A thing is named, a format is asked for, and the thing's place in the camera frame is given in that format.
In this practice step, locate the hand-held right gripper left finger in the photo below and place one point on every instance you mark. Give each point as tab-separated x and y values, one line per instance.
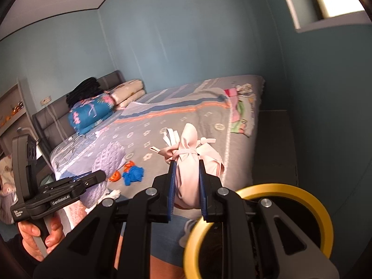
173	191

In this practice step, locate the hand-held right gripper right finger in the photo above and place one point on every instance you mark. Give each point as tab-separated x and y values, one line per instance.
203	197

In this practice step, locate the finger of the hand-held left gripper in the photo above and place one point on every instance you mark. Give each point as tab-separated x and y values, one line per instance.
90	178

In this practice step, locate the small white tissue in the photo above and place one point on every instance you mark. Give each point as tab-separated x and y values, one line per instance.
113	194

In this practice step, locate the purple foam net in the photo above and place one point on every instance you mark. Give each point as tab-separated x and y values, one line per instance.
110	157

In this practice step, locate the pink cloth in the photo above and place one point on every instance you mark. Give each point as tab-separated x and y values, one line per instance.
187	165

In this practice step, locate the large white tissue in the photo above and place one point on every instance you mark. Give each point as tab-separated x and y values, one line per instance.
187	232

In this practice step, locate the blue glove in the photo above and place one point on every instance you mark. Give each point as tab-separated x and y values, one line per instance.
133	175

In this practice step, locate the yellow tape roll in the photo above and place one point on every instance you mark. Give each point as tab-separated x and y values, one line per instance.
290	189

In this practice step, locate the person's left forearm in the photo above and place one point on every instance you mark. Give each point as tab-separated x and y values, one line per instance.
17	257

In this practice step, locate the person's left hand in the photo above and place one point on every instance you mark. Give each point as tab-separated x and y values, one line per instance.
27	232

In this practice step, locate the bear print blanket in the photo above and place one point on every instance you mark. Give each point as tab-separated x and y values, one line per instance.
5	186

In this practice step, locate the grey bed headboard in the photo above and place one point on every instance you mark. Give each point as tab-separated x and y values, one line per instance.
46	122

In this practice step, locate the blue floral folded quilt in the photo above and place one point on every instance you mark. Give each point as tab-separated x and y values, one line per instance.
87	116

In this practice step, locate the orange fruit ornaments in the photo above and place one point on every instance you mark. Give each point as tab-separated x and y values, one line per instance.
11	113

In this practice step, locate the bed with patterned sheet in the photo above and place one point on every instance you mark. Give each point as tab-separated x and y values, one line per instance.
180	113

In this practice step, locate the black folded blanket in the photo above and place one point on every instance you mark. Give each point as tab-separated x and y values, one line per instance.
84	91

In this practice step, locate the beige printed pillow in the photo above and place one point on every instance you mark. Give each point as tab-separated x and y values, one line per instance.
132	101
128	88

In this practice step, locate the dark bed base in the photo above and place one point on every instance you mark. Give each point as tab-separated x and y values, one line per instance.
276	145

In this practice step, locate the colourful printed cloth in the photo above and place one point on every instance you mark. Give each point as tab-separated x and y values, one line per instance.
241	116

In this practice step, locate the grey wall socket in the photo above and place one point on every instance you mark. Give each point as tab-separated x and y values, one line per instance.
46	100

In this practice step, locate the white wall shelf unit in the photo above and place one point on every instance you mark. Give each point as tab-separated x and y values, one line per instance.
13	98

